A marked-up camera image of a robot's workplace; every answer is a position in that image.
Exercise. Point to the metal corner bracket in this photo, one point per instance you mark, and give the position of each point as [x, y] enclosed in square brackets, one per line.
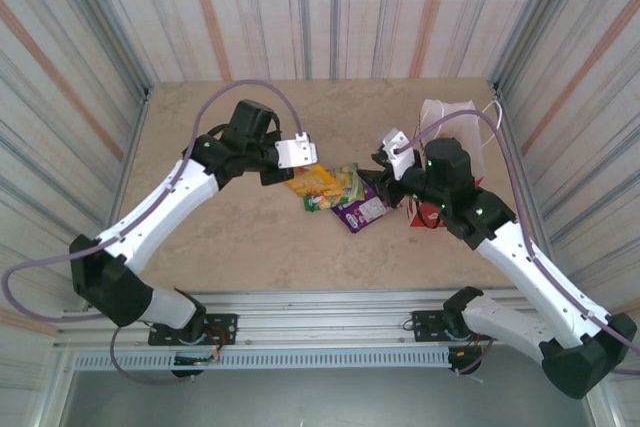
[146, 94]
[496, 88]

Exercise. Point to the yellow green snack packet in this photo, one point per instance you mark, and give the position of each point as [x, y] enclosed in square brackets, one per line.
[349, 182]

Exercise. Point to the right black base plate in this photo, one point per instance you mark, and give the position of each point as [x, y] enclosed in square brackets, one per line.
[425, 324]

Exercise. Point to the purple snack packet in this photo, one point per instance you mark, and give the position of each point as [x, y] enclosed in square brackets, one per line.
[360, 214]

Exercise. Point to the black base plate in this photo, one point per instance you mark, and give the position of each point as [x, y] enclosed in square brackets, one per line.
[425, 324]
[226, 322]

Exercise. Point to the orange yellow snack packet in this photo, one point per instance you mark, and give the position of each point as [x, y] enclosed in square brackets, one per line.
[312, 179]

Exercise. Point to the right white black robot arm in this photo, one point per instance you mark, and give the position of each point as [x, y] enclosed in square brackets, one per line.
[540, 272]

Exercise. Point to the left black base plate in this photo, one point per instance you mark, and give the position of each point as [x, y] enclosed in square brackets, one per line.
[226, 322]

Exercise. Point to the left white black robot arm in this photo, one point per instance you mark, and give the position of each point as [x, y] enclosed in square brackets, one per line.
[160, 212]

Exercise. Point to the aluminium mounting rail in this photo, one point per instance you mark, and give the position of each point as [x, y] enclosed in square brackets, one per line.
[320, 319]

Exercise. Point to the grey metal panel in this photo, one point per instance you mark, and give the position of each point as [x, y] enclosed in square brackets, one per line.
[320, 397]

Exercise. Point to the white red paper bag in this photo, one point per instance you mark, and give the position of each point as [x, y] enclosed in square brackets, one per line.
[460, 114]

